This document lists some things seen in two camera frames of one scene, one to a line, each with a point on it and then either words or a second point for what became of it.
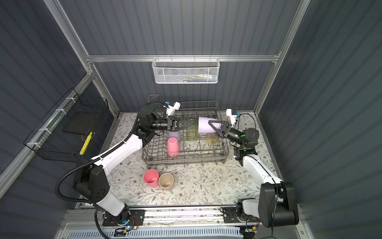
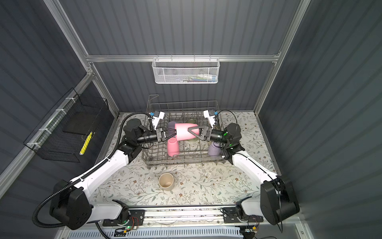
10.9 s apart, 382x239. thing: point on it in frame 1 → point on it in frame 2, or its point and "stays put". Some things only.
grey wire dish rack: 194,134 stays put
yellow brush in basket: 86,144 stays put
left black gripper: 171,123 → 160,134
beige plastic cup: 166,181 stays put
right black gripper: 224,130 → 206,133
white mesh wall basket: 186,70 stays put
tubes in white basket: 199,77 stays put
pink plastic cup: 173,146 stays put
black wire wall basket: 61,134 stays put
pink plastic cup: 151,177 → 182,131
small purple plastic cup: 204,127 → 214,149
